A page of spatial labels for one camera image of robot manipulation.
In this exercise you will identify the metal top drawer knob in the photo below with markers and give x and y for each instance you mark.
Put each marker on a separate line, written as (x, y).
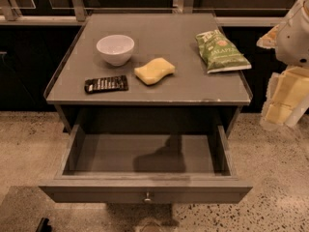
(148, 199)

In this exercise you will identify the grey top drawer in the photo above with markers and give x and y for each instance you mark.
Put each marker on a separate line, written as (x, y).
(188, 165)

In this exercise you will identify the grey drawer cabinet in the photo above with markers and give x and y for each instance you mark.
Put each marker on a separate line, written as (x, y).
(171, 36)

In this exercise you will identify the black object on floor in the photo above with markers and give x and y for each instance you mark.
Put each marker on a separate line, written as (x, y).
(44, 226)

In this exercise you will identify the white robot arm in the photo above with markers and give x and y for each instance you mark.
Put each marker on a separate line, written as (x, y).
(288, 92)

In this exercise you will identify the yellow sponge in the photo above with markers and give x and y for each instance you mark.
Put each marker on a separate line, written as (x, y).
(154, 71)

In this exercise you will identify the metal railing frame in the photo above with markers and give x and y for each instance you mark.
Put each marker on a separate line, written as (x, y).
(227, 12)

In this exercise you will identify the black snack bar packet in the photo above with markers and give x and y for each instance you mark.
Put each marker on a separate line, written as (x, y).
(106, 84)

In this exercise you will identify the green jalapeno chip bag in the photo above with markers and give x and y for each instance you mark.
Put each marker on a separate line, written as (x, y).
(219, 53)

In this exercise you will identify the white ceramic bowl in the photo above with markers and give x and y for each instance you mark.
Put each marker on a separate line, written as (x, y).
(116, 49)

